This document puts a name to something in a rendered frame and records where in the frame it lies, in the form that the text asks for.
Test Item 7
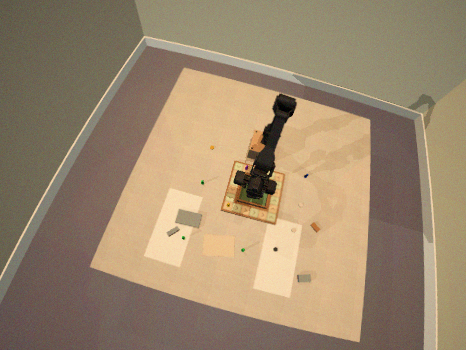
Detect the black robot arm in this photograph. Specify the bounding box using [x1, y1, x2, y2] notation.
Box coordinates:
[246, 94, 297, 199]

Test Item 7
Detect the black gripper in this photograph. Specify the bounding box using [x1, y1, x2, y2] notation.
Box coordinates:
[233, 170, 277, 195]

